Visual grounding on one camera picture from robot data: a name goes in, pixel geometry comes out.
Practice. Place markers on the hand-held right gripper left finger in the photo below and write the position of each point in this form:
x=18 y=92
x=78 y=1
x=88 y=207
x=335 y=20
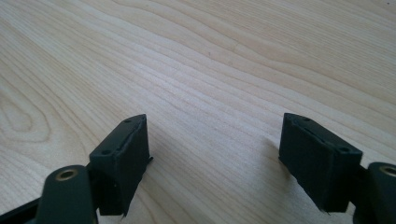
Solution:
x=124 y=161

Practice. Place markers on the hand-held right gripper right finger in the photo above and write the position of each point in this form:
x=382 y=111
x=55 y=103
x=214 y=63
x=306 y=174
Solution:
x=314 y=168

